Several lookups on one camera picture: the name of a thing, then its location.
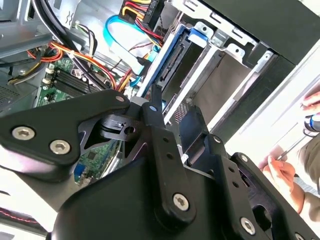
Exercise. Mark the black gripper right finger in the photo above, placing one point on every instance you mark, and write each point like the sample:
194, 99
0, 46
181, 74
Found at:
250, 190

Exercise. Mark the person right hand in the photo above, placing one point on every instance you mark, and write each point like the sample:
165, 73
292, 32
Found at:
312, 102

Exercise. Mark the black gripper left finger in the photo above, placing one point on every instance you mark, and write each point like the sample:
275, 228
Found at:
57, 120

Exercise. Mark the hard disk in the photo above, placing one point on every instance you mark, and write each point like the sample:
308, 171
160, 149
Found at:
182, 72

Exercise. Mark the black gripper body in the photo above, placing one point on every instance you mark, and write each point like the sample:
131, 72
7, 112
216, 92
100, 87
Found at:
112, 200

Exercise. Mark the person left hand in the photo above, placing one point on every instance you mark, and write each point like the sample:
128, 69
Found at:
282, 175

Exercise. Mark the thin silver rod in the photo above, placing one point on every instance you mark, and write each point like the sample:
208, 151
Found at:
292, 148

